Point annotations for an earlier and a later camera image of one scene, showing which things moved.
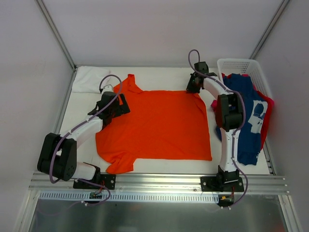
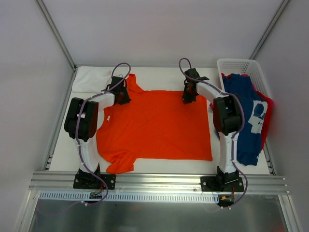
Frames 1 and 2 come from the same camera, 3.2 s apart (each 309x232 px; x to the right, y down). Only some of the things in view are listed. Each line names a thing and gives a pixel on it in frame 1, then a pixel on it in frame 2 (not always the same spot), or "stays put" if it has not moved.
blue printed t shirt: (256, 108) stays put
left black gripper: (119, 106) → (123, 97)
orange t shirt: (161, 125) stays put
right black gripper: (193, 83) → (187, 95)
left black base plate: (106, 180) stays put
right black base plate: (212, 184) stays put
